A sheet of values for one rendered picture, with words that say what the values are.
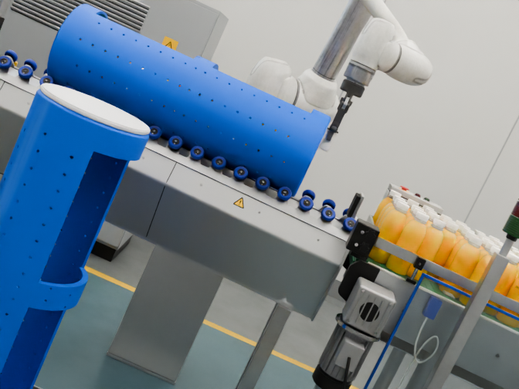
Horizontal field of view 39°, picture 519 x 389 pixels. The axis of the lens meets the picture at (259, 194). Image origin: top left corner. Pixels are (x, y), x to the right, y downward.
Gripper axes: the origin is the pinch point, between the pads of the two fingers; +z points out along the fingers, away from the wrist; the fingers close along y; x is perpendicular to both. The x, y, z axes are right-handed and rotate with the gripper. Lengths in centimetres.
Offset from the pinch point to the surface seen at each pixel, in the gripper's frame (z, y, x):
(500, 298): 19, -23, -65
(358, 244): 22.1, -25.8, -20.6
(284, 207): 23.5, -13.3, 3.5
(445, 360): 39, -40, -54
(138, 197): 41, -13, 46
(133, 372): 116, 33, 30
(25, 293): 58, -78, 49
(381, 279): 29.0, -24.8, -31.4
